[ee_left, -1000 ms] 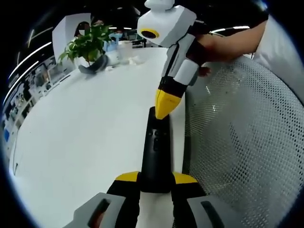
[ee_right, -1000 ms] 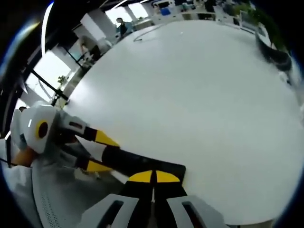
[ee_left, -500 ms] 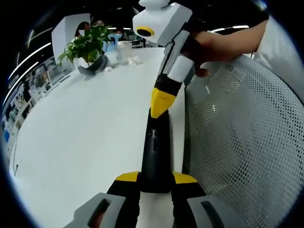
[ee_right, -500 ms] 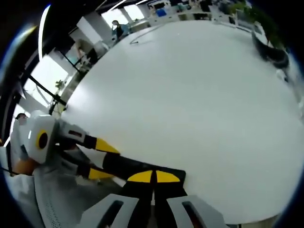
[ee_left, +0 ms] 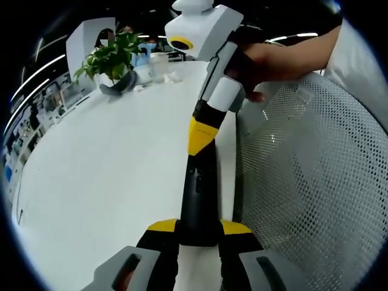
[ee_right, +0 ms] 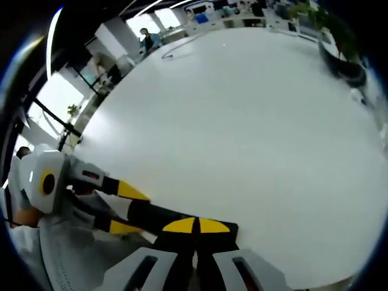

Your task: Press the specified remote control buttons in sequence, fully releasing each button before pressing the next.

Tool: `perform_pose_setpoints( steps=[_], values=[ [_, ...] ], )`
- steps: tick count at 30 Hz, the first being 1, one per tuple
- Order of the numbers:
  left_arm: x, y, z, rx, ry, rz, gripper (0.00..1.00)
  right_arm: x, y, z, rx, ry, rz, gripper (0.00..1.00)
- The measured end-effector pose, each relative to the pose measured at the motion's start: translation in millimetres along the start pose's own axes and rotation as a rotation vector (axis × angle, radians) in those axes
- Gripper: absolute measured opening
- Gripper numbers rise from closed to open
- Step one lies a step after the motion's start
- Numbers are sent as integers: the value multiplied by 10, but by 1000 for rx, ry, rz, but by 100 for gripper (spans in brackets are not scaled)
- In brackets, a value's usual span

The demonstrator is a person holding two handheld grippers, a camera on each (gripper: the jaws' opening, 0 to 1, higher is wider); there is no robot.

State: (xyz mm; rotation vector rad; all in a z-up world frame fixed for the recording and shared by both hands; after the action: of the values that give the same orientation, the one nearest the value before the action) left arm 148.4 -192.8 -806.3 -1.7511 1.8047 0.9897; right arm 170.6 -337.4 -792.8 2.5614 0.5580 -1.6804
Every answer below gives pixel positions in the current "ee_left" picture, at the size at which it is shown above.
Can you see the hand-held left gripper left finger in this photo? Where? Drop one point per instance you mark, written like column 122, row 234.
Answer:
column 142, row 266

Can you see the grey mesh office chair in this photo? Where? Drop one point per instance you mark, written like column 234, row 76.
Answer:
column 318, row 182

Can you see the ceiling light strip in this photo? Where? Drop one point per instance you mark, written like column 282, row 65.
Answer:
column 30, row 89
column 53, row 62

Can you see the black curved headset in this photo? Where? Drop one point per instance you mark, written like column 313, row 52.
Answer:
column 121, row 86

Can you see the potted green plant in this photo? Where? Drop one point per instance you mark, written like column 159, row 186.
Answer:
column 112, row 57

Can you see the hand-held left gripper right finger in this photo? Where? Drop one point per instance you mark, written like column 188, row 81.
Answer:
column 242, row 266

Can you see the person's right hand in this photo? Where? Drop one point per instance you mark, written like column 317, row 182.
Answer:
column 260, row 66

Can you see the crumpled white tissue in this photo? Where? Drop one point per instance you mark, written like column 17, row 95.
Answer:
column 172, row 78
column 139, row 87

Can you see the black remote control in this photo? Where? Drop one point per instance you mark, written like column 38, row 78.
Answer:
column 198, row 206

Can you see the clear plastic bottle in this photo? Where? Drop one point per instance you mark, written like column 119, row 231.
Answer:
column 158, row 68

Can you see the background display counter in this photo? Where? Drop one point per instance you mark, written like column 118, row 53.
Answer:
column 36, row 121

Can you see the light blue plastic container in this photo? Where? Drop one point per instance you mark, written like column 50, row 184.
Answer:
column 142, row 65

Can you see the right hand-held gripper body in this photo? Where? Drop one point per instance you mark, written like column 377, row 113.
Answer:
column 212, row 27

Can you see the blue box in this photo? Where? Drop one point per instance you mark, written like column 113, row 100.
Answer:
column 8, row 175

